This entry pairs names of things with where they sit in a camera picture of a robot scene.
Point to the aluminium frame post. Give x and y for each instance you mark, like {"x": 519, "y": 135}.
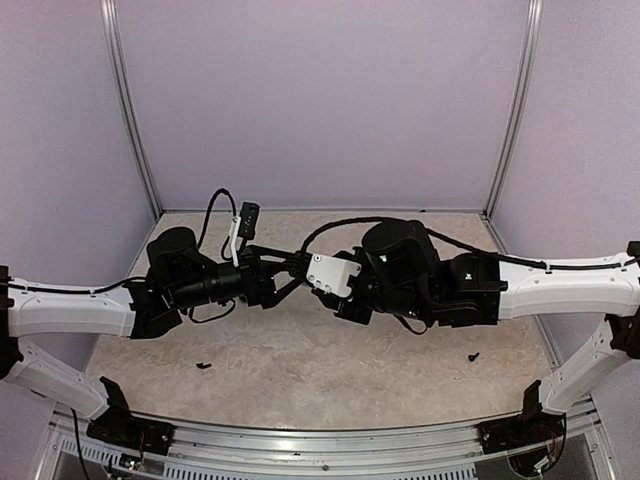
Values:
{"x": 110, "y": 21}
{"x": 517, "y": 107}

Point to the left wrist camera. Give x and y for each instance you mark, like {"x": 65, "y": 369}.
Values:
{"x": 243, "y": 229}

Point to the right aluminium frame post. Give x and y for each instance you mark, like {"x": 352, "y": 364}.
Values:
{"x": 517, "y": 107}

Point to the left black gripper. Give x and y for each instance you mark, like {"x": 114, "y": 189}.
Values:
{"x": 263, "y": 291}

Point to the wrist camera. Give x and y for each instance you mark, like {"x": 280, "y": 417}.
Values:
{"x": 243, "y": 229}
{"x": 332, "y": 275}

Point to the left aluminium frame post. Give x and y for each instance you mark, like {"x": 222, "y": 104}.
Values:
{"x": 110, "y": 21}

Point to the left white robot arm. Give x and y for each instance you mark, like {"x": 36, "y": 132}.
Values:
{"x": 179, "y": 279}

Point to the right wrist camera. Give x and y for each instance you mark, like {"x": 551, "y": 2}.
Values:
{"x": 332, "y": 275}

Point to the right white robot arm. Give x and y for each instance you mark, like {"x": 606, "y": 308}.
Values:
{"x": 407, "y": 270}

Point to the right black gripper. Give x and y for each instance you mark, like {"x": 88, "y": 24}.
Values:
{"x": 343, "y": 310}

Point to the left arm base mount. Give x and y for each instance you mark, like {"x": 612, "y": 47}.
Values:
{"x": 137, "y": 433}

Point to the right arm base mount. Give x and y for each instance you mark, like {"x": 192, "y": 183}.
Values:
{"x": 515, "y": 432}

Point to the front aluminium rail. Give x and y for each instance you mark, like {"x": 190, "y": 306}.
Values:
{"x": 200, "y": 450}

